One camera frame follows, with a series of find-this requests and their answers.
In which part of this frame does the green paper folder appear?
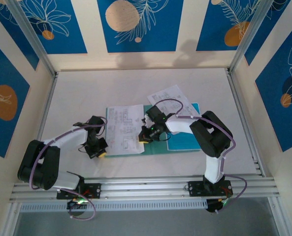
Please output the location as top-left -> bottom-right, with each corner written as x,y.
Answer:
104,105 -> 170,157

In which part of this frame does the cyan paper sheet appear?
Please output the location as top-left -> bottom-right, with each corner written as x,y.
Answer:
165,102 -> 202,151

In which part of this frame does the white printed paper sheet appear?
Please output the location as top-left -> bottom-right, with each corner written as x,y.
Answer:
147,85 -> 195,116

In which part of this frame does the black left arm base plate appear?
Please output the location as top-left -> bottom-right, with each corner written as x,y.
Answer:
56,183 -> 102,200

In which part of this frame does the aluminium mounting rail beam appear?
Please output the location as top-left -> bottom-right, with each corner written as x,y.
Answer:
9,175 -> 277,205

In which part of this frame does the aluminium side rail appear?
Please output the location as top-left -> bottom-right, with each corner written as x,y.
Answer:
24,72 -> 59,182
226,68 -> 267,177

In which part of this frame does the grey slotted cable duct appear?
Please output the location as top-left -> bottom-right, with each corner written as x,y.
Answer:
20,199 -> 208,212

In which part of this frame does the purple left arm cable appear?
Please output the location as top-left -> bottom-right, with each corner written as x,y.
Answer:
29,117 -> 108,221

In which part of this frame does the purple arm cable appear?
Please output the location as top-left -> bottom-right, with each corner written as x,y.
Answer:
29,117 -> 108,221
152,99 -> 248,214

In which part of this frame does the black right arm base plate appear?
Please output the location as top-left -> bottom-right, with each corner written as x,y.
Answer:
188,180 -> 233,199

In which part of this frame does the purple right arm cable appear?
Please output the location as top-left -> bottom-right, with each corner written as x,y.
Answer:
152,99 -> 248,214

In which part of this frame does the aluminium corner post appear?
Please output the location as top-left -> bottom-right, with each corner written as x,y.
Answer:
229,0 -> 276,74
6,0 -> 58,77

